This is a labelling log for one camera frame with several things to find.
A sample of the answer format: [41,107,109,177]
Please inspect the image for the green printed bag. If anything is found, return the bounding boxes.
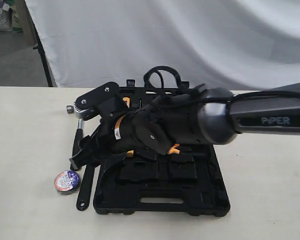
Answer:
[6,0,23,33]

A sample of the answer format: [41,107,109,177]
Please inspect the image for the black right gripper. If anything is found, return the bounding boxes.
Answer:
[69,107,133,180]

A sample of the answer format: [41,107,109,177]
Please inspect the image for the black handled adjustable wrench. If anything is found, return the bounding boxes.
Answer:
[76,164,95,211]

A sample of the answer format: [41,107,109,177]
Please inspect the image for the orange handled pliers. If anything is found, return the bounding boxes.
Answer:
[126,144,180,158]

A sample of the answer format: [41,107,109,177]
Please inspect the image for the black electrical tape roll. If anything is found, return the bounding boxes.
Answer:
[54,170,81,195]

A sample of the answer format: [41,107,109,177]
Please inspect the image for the orange utility knife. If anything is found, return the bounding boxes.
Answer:
[122,97,130,108]

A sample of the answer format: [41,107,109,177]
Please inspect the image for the steel claw hammer black grip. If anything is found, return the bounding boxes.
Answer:
[65,104,87,171]

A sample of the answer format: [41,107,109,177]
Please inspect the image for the white woven sack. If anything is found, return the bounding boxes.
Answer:
[0,0,12,32]

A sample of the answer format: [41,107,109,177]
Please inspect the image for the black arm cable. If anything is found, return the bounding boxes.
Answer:
[142,65,182,96]

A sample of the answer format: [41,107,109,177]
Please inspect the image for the black backdrop stand pole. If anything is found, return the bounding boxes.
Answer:
[32,19,54,88]

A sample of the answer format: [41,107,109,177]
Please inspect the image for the white backdrop cloth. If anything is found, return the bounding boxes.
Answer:
[26,0,300,90]

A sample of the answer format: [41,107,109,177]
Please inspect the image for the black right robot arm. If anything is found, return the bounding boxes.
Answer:
[70,81,300,170]

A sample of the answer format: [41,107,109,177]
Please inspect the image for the black plastic tool case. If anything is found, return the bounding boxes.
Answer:
[92,79,231,217]

